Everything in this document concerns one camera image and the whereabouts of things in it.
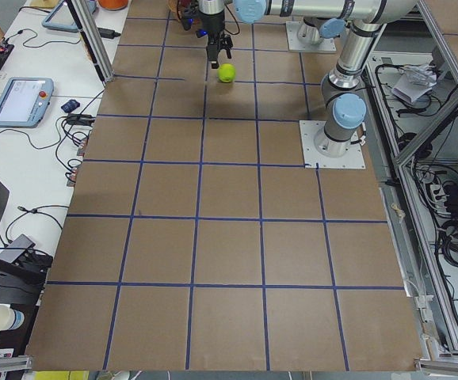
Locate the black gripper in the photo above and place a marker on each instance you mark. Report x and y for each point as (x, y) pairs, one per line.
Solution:
(212, 24)

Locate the green apple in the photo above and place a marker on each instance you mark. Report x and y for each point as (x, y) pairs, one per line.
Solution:
(226, 73)

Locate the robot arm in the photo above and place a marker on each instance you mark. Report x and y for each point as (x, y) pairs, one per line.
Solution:
(314, 30)
(364, 21)

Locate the woven wicker basket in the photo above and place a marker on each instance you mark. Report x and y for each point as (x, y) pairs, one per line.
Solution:
(176, 5)

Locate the orange round object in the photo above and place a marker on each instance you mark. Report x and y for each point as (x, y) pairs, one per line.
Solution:
(113, 5)

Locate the dark blue checkered pouch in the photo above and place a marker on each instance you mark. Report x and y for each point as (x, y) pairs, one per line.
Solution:
(70, 106)

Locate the crumpled white paper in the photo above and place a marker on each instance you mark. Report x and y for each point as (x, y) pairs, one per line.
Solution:
(415, 81)

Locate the teach pendant tablet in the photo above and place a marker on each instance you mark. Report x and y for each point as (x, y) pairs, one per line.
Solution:
(24, 101)

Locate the white power strip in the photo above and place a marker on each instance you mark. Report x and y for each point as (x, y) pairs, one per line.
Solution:
(437, 197)

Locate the white paper cup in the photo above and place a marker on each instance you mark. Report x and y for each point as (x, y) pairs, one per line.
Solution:
(10, 319)

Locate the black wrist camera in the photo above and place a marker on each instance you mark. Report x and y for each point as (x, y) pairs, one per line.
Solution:
(189, 15)

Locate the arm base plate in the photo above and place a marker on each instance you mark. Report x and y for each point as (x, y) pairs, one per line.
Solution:
(320, 152)
(326, 47)

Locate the aluminium frame post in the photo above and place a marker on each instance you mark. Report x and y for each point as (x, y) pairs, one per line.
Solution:
(91, 37)

